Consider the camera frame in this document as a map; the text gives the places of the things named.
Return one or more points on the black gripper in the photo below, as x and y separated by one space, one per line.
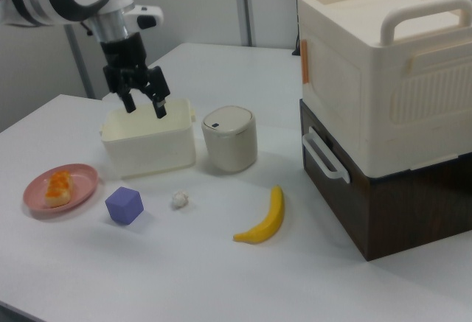
123 60

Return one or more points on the bread with orange topping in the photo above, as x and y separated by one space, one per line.
59 189

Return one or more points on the cream open plastic box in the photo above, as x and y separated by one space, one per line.
147 149

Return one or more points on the small beige lidded bin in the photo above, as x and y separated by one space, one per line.
230 141

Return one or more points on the pink plate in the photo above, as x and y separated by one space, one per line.
83 185

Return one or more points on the crumpled white paper ball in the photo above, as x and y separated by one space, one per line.
180 199

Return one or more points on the purple cube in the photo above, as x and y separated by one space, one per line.
123 206

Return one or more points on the orange tape strip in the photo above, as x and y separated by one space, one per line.
305 62

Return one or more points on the yellow banana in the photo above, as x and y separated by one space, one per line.
271 222

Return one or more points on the dark brown drawer cabinet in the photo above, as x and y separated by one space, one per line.
405 215

